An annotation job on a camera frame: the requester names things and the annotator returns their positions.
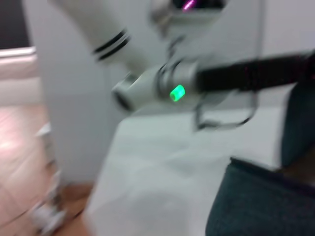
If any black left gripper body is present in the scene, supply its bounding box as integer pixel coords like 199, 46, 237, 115
196, 50, 315, 93

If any dark teal zipper lunch bag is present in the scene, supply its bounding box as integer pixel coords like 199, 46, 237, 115
205, 82, 315, 236

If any white robot torso column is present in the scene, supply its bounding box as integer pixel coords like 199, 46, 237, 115
23, 0, 138, 185

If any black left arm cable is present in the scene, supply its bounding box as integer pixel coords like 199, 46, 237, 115
193, 88, 258, 130

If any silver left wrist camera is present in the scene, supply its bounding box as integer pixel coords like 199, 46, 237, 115
150, 0, 228, 28

